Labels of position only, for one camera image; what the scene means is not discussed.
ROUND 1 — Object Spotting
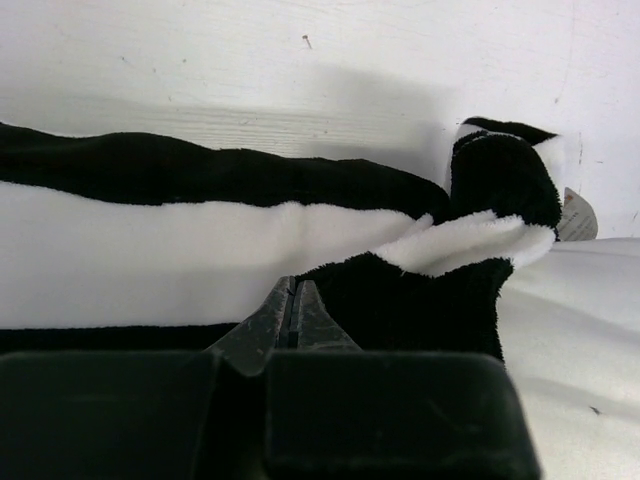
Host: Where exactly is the white fabric tag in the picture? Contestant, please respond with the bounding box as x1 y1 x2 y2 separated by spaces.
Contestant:
557 187 598 242

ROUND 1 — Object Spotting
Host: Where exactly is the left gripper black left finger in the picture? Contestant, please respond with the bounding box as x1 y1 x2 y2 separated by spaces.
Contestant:
212 277 291 376

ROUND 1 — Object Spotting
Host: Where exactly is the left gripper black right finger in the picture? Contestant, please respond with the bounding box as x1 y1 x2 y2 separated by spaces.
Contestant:
292 281 360 351

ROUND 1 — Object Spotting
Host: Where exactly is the black white striped pillowcase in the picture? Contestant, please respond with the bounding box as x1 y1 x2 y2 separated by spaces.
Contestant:
1 117 565 357

